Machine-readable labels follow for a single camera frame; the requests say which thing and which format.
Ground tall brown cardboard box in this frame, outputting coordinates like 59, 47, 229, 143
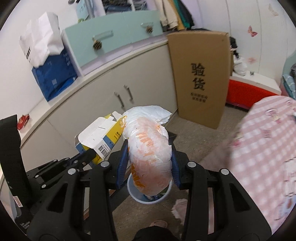
167, 31, 231, 129

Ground mint green drawer unit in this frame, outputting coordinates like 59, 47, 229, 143
62, 10, 165, 76

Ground right cabinet door handle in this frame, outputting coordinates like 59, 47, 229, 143
124, 85, 134, 103

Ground red snack packet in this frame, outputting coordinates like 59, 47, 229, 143
17, 114, 30, 131

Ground white plastic bag by wall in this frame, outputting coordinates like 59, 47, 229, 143
233, 55, 247, 76

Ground red storage box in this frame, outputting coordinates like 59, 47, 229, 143
226, 80, 278, 109

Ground left cabinet door handle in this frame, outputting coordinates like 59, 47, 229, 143
114, 92, 125, 110

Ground beige floor cabinet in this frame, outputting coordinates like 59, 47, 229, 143
1, 41, 177, 171

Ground white plastic trash bin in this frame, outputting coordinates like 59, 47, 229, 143
127, 174, 173, 205

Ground yellow white paper carton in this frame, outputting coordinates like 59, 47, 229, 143
74, 111, 122, 167

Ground pink slipper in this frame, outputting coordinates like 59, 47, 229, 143
149, 220, 168, 228

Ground hanging clothes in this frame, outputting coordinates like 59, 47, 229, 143
154, 0, 195, 32

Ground right pine cone ornament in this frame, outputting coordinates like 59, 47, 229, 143
146, 26, 153, 34

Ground pine cone ornament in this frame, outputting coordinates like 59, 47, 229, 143
146, 26, 153, 34
93, 40, 102, 51

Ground blue shopping bag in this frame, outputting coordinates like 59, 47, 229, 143
32, 49, 77, 101

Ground white orange plastic bag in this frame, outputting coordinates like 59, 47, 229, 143
120, 105, 172, 196

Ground left pine cone ornament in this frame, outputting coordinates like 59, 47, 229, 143
93, 40, 102, 51

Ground pink checkered tablecloth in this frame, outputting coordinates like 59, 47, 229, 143
201, 95, 296, 233

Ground white paper bag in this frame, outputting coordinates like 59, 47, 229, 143
19, 12, 64, 68

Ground folded clothes stack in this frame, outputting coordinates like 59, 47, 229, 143
102, 0, 147, 14

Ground cabinet door handle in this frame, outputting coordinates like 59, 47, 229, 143
114, 92, 125, 110
124, 85, 134, 103

